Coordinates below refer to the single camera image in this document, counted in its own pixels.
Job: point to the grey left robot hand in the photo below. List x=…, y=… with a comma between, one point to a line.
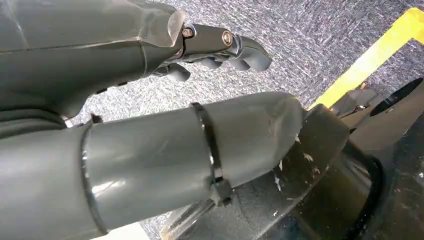
x=149, y=159

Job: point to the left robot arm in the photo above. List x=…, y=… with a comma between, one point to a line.
x=26, y=122

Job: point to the black robot leg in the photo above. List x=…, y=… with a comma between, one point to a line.
x=381, y=172

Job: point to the yellow floor tape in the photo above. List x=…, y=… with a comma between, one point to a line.
x=374, y=56

